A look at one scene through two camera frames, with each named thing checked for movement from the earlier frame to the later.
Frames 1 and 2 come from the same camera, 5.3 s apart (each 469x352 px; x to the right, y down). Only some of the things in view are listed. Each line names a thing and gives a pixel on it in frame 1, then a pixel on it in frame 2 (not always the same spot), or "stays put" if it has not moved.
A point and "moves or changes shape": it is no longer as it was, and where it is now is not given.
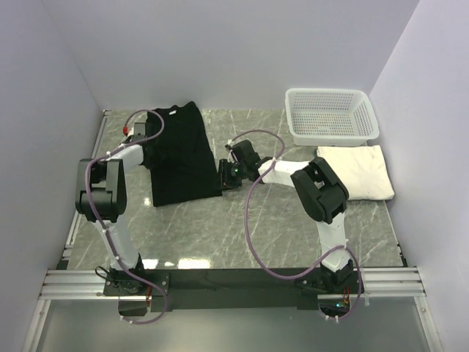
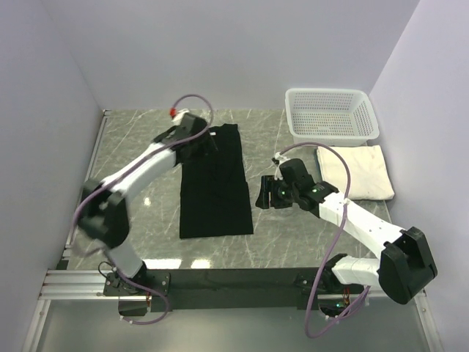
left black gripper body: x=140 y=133 -> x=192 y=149
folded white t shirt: x=361 y=169 stays put
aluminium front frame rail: x=88 y=285 stays put
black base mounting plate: x=214 y=290 stays put
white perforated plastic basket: x=330 y=117 stays put
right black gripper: x=226 y=181 -> x=269 y=184
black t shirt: x=183 y=166 moves or changes shape
